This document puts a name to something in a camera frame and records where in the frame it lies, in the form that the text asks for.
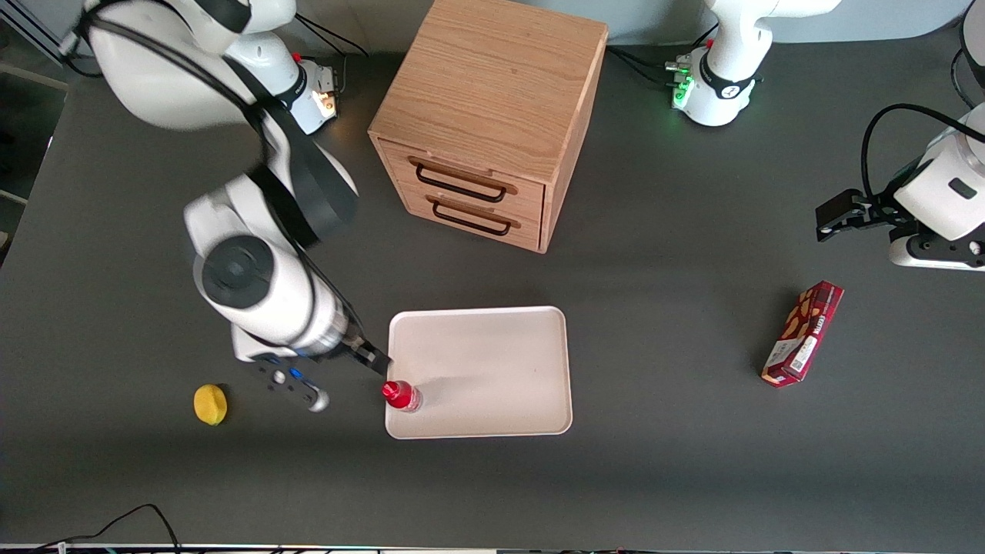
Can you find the red snack box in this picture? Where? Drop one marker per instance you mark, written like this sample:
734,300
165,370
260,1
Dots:
804,332

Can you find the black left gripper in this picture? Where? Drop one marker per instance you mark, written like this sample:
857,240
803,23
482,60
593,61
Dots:
875,209

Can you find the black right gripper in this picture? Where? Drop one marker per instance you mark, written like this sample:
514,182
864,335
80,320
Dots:
368,352

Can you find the wooden drawer front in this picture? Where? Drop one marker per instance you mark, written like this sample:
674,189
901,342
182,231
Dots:
462,168
477,225

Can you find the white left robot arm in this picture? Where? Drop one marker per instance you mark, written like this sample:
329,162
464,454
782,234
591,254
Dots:
719,88

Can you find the yellow lemon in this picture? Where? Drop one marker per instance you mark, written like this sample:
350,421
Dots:
210,405

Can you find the wooden drawer cabinet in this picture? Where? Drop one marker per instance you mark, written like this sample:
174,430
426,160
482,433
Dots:
492,92

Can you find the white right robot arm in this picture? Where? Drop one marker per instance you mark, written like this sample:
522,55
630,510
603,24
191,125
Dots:
262,292

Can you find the beige rectangular plastic tray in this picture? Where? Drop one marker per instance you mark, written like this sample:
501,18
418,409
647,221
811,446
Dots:
492,377

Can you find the small red coke bottle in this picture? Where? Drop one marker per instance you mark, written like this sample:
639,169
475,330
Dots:
400,395

